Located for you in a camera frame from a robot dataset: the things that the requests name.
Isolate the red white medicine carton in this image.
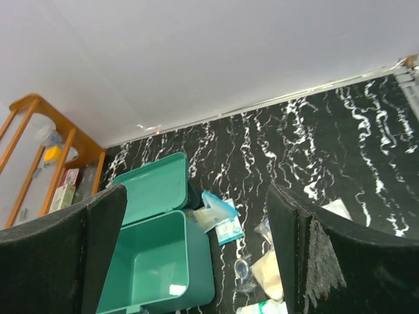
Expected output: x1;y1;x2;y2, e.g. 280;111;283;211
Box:
60;168;81;187

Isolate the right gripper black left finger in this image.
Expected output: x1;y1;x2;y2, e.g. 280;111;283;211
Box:
1;185;127;313

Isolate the beige gauze bag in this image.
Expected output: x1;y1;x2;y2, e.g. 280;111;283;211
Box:
250;249;284;301

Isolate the teal wipe packet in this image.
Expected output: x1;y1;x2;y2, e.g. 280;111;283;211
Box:
215;199;244;246

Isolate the blue cotton swab bag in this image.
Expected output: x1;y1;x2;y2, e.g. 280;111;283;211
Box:
192;191;238;232

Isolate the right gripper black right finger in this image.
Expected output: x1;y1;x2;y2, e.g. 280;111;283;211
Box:
266;184;418;313

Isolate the green white medicine carton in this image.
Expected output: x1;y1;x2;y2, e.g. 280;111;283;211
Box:
49;184;76;213

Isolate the orange wooden rack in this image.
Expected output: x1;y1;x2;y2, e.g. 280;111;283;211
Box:
1;94;105;229

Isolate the teal medicine box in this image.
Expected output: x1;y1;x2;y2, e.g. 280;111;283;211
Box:
97;152;215;313

